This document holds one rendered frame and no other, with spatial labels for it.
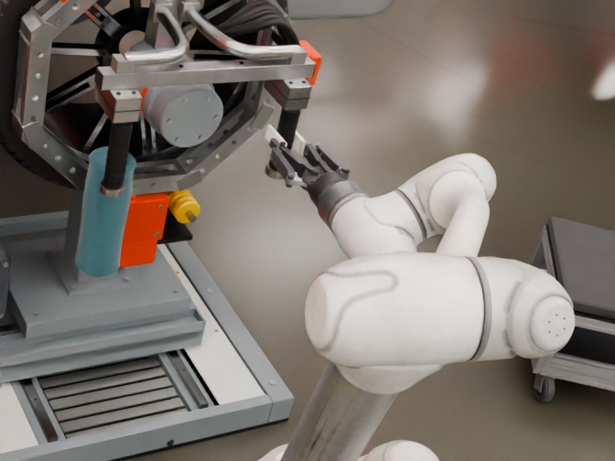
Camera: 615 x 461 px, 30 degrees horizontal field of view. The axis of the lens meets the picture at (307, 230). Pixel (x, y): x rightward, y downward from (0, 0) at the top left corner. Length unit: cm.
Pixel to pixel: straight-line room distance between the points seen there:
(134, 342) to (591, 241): 126
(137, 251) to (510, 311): 125
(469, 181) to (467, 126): 236
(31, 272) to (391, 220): 107
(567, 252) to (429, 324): 177
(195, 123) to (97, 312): 65
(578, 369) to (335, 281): 177
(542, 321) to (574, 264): 168
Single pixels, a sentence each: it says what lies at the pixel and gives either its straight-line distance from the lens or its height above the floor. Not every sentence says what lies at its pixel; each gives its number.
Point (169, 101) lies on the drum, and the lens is 212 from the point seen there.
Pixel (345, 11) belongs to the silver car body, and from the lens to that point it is 297.
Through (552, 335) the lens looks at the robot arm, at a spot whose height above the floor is 112.
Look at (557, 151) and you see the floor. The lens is 435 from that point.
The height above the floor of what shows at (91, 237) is 57.
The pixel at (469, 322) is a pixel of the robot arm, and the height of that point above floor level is 111.
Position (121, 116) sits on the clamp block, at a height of 91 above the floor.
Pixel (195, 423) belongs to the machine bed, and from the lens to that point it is 264.
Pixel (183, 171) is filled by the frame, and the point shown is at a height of 62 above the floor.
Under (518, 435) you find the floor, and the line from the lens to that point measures 300.
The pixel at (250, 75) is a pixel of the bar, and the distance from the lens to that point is 210.
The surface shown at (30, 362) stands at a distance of 262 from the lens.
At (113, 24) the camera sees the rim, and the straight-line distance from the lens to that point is 229.
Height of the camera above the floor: 191
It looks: 34 degrees down
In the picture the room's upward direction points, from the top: 15 degrees clockwise
